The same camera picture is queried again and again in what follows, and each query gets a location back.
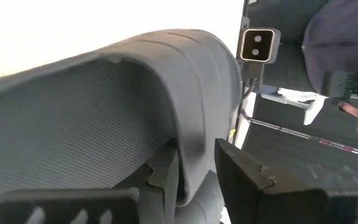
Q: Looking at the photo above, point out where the overhead camera box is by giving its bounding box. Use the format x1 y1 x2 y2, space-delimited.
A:
237 27 282 65

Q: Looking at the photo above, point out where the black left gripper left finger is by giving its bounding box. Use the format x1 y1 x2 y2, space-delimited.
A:
0 145 180 224

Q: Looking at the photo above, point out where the person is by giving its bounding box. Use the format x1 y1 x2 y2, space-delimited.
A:
301 0 358 95

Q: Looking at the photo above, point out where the white plastic bracket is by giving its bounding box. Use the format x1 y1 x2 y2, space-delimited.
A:
260 87 327 126

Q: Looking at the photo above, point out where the thin striped cable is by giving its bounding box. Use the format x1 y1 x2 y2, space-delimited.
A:
241 109 358 161

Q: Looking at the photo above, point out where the black rubber slide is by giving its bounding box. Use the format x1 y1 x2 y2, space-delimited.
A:
0 29 244 224

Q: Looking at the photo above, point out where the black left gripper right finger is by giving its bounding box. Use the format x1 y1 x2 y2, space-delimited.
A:
214 138 358 224

